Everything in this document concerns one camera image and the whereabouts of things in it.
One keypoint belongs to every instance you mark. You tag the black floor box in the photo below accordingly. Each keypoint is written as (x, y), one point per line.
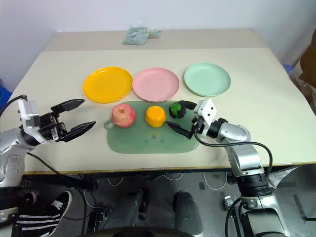
(97, 221)

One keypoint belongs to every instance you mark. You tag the dark rounded shape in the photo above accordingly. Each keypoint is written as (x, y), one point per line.
(187, 212)
(128, 207)

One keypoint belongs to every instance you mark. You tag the orange fruit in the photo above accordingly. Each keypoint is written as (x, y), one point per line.
(155, 116)

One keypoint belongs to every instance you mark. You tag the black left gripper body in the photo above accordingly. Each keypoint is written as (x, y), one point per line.
(50, 126)

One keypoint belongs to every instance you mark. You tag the yellow plate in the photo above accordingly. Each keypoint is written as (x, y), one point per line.
(107, 84)

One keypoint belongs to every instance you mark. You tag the blue bag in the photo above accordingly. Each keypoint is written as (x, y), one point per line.
(5, 92)

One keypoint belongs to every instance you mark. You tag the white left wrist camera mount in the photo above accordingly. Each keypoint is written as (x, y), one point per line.
(28, 114)

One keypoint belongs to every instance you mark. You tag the blue container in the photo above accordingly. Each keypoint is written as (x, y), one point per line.
(289, 67)

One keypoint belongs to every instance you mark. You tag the brown cardboard box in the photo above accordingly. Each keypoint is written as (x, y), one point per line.
(308, 66)

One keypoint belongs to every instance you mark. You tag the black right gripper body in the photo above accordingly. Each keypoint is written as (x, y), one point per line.
(198, 124)

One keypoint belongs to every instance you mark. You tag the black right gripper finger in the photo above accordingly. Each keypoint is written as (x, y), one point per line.
(179, 129)
(188, 104)

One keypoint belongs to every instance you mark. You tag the black white striped sneaker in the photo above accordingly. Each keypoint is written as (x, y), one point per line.
(37, 219)

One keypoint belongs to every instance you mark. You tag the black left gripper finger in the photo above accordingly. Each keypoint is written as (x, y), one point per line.
(69, 105)
(79, 130)

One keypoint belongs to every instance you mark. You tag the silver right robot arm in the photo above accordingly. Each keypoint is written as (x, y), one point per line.
(237, 133)

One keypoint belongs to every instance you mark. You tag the small clear plastic packet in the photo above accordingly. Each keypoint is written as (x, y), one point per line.
(154, 34)

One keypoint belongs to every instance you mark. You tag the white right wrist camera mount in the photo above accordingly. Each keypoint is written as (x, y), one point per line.
(207, 109)

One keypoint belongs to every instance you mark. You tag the translucent green cutting mat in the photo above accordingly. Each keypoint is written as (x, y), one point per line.
(153, 142)

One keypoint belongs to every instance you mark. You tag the green plate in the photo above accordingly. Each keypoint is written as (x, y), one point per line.
(207, 79)

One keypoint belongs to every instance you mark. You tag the dark green vegetable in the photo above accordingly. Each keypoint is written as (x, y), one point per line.
(175, 110)

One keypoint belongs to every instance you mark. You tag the green plastic packet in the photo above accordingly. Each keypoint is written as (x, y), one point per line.
(135, 37)

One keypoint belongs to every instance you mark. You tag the pink plate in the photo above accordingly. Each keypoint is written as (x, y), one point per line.
(155, 84)

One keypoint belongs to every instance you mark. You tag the red apple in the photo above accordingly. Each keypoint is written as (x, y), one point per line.
(123, 116)

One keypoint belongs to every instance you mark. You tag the caster wheel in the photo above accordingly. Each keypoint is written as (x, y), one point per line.
(227, 201)

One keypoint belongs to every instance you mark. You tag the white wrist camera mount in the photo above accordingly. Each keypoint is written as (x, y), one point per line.
(207, 109)
(28, 114)

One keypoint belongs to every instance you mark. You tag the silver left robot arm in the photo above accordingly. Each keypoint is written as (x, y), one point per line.
(10, 142)

